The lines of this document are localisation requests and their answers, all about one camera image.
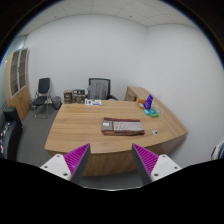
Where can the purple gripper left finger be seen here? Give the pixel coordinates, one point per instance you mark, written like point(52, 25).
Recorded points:
point(69, 166)

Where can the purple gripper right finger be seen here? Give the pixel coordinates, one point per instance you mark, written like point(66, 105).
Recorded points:
point(151, 166)

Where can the folded brown striped towel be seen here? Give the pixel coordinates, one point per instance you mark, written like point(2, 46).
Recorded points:
point(122, 127)

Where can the small round white object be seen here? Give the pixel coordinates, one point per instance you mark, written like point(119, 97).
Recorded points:
point(155, 132)

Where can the green blue box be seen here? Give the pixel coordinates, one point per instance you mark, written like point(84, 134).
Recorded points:
point(151, 112)

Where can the wooden office desk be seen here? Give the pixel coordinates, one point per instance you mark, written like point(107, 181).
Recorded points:
point(78, 124)

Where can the white green label box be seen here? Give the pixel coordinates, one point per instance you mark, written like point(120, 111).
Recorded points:
point(90, 102)

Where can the purple standing card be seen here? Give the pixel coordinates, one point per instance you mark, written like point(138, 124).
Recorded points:
point(148, 102)

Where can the orange item on desk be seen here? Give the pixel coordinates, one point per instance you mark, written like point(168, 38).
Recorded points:
point(141, 101)

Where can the grey waste bin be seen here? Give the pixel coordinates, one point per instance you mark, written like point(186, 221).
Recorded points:
point(56, 101)

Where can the black sofa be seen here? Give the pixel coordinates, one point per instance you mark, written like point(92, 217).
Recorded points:
point(10, 133)

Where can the black visitor chair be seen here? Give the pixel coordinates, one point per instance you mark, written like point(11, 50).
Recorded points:
point(42, 97)

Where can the dark box with label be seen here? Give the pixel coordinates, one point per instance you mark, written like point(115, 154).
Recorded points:
point(78, 96)

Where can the brown cardboard box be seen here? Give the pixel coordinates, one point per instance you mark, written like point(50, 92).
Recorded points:
point(68, 96)

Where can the wooden side cabinet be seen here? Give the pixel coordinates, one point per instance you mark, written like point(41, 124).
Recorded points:
point(134, 93)

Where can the wooden glass-door cabinet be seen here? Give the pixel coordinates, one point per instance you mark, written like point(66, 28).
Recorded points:
point(16, 82)

